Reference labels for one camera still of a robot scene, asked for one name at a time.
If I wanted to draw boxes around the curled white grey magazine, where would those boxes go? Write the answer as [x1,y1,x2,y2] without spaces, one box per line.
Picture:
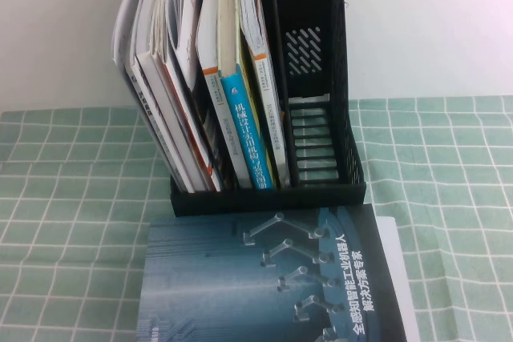
[164,0,204,95]

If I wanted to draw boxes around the white book orange band spine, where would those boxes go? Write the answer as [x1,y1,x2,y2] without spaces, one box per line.
[195,0,253,190]

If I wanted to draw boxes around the blue spine yellow cover book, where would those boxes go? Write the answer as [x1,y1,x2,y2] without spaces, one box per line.
[217,0,277,191]

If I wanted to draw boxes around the dark grey spine book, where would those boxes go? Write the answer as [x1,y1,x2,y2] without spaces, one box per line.
[124,62,192,193]

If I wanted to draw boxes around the dark blue robot cover book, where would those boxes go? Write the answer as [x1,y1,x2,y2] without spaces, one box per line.
[135,202,408,342]

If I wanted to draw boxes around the white orange ROS2 book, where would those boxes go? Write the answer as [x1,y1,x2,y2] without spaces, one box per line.
[233,0,292,190]

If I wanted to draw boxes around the dark cover magazine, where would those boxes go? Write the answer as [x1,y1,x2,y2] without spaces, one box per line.
[188,71,228,191]

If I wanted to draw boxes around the white thin folder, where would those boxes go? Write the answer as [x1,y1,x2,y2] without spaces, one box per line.
[111,0,145,69]

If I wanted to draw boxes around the green white checkered tablecloth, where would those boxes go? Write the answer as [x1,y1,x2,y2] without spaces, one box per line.
[0,95,513,342]

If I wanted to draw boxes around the stack of leaning magazines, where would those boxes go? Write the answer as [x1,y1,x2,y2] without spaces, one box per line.
[150,0,224,193]

